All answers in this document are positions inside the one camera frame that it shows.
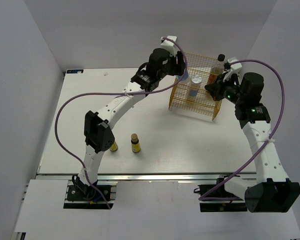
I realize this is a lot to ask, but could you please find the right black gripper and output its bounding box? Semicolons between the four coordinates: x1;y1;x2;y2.
205;72;245;105

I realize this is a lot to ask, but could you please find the blue label spice jar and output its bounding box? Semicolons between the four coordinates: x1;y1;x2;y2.
176;70;190;85
188;74;202;98

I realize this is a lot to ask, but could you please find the soy sauce bottle red label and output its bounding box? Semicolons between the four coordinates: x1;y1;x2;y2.
207;54;225;85

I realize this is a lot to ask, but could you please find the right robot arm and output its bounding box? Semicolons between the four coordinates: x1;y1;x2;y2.
205;72;300;213

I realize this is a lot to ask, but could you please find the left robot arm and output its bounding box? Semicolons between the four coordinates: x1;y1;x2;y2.
72;48;186;200

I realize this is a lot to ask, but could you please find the right small yellow bottle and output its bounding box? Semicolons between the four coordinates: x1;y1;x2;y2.
131;133;141;153

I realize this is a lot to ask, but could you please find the small yellow bottle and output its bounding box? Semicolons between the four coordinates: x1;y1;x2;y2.
109;141;118;152
131;133;141;153

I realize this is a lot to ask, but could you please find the left small yellow bottle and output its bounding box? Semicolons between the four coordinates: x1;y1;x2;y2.
109;141;118;152

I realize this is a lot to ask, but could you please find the blue table sticker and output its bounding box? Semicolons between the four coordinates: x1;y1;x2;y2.
66;69;84;74

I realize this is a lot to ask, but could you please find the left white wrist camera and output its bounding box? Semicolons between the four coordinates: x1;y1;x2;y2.
160;35;178;57

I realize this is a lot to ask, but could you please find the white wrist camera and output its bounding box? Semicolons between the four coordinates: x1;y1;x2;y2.
223;57;243;82
160;35;178;57

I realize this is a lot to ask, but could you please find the yellow wire basket rack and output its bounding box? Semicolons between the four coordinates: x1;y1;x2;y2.
168;53;222;122

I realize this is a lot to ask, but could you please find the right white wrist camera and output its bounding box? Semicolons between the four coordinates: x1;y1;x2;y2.
223;57;243;82

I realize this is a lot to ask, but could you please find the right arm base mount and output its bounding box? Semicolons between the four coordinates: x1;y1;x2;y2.
193;175;247;213

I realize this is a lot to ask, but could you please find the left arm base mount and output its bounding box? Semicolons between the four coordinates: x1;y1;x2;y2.
63;175;117;210

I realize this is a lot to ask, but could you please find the aluminium table frame rail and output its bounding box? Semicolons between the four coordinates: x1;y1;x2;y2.
35;172;257;182

